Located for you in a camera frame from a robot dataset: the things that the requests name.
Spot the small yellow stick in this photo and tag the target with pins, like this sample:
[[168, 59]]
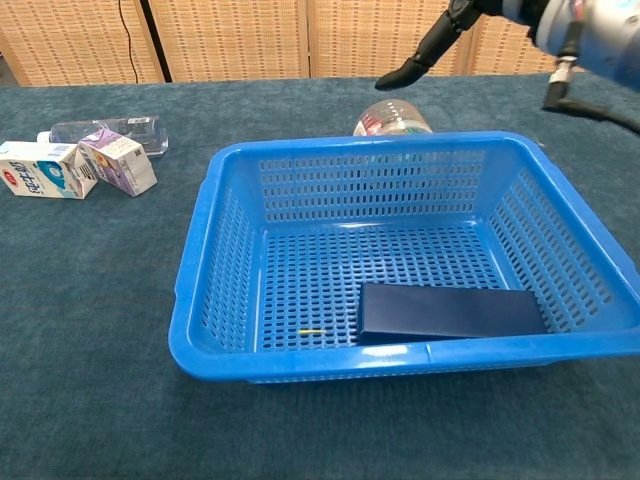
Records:
[[312, 332]]

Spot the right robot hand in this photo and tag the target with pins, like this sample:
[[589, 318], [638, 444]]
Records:
[[435, 45]]

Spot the white blue milk carton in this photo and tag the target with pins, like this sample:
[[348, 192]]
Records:
[[35, 175]]

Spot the clear water bottle white cap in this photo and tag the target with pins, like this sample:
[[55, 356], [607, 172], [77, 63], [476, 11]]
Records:
[[75, 131]]

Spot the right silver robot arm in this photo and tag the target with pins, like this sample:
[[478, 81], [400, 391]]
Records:
[[600, 40]]

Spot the bamboo folding screen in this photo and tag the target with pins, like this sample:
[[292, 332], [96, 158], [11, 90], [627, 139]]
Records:
[[225, 40]]

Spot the black stand pole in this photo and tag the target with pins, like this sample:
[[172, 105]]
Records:
[[155, 45]]

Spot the teal table cloth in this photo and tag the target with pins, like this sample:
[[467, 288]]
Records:
[[100, 300]]

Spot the dark blue rectangular box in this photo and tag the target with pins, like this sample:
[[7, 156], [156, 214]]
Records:
[[450, 310]]

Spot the blue plastic perforated basket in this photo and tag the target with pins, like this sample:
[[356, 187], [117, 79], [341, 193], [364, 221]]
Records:
[[350, 360]]

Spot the clear jar of binder clips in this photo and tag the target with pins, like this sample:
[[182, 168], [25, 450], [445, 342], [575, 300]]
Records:
[[390, 120]]

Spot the purple NFC juice carton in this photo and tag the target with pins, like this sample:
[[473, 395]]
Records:
[[120, 165]]

